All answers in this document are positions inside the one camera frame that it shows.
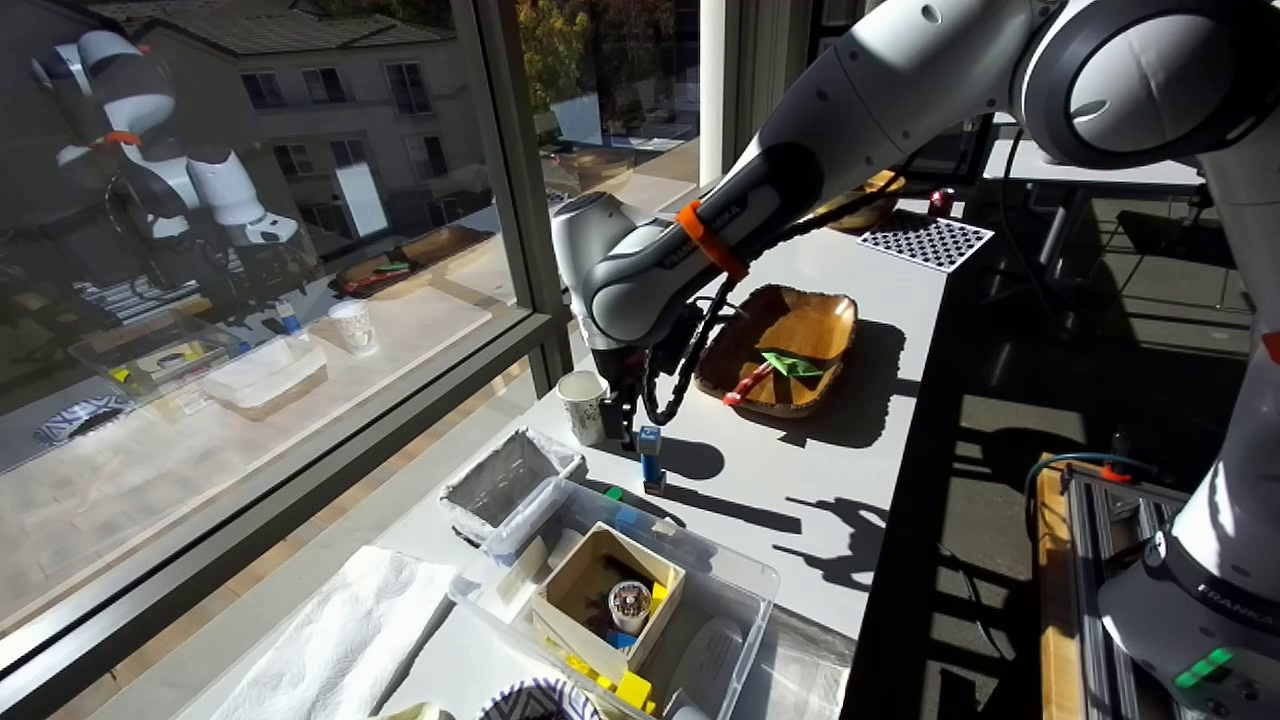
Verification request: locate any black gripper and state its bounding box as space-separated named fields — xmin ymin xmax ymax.
xmin=592 ymin=347 xmax=655 ymax=449

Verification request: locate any blue cylinder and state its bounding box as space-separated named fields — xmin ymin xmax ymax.
xmin=642 ymin=450 xmax=663 ymax=491

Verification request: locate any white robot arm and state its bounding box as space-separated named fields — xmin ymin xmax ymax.
xmin=553 ymin=0 xmax=1280 ymax=720

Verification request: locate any paper cup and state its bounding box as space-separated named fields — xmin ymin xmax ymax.
xmin=555 ymin=370 xmax=606 ymax=449

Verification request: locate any red snack packet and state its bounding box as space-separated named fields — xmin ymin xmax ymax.
xmin=722 ymin=364 xmax=771 ymax=409

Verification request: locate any large wooden tray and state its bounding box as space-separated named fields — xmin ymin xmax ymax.
xmin=696 ymin=283 xmax=862 ymax=420

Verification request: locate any green packet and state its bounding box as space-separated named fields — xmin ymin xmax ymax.
xmin=762 ymin=347 xmax=829 ymax=379

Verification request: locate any small clear container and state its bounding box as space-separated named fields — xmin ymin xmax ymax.
xmin=442 ymin=428 xmax=584 ymax=557

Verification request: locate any clear plastic bin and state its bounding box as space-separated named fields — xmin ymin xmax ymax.
xmin=459 ymin=480 xmax=778 ymax=720

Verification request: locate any wooden box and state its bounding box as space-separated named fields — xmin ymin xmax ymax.
xmin=525 ymin=520 xmax=684 ymax=676

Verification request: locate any wooden bowl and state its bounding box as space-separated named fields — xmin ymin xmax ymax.
xmin=838 ymin=167 xmax=907 ymax=230

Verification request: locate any patterned cupcake liner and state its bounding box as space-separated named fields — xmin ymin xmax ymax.
xmin=479 ymin=680 xmax=606 ymax=720

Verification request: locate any checkerboard calibration sheet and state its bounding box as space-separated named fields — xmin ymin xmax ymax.
xmin=865 ymin=221 xmax=992 ymax=271

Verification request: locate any white plastic bag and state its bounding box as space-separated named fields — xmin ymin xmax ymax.
xmin=214 ymin=543 xmax=458 ymax=720

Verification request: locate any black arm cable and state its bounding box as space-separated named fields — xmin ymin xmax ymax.
xmin=642 ymin=271 xmax=740 ymax=432

